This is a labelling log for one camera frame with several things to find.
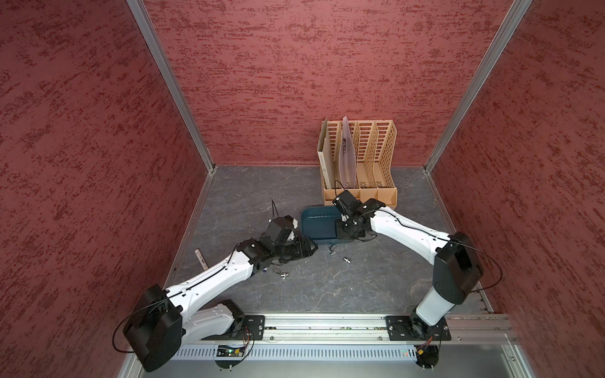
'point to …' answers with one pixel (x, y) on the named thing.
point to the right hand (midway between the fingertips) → (342, 238)
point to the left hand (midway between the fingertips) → (308, 254)
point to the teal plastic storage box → (318, 223)
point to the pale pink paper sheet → (347, 157)
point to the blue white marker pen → (265, 269)
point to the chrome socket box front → (332, 247)
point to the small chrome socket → (333, 253)
